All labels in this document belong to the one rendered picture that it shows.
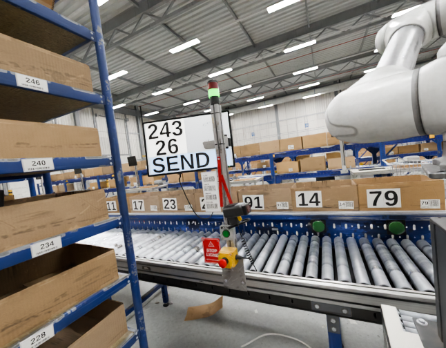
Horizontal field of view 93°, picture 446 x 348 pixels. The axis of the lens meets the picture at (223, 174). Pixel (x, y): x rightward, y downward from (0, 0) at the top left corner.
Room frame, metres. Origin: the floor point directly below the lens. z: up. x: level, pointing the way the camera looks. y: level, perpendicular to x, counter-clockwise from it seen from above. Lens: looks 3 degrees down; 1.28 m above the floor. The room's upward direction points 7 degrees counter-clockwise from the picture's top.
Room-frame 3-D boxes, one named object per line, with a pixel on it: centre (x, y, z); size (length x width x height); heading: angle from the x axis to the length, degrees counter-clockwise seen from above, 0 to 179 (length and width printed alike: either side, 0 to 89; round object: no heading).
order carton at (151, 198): (2.18, 0.73, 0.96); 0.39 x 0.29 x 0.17; 64
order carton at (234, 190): (1.84, 0.02, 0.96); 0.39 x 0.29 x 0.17; 64
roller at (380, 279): (1.00, -0.66, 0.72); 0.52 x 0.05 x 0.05; 154
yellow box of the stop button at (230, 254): (0.95, -0.01, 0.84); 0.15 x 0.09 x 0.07; 64
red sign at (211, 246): (1.02, 0.07, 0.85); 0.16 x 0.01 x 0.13; 64
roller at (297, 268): (1.14, -0.37, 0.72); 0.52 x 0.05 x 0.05; 154
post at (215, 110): (1.01, 0.00, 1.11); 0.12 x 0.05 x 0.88; 64
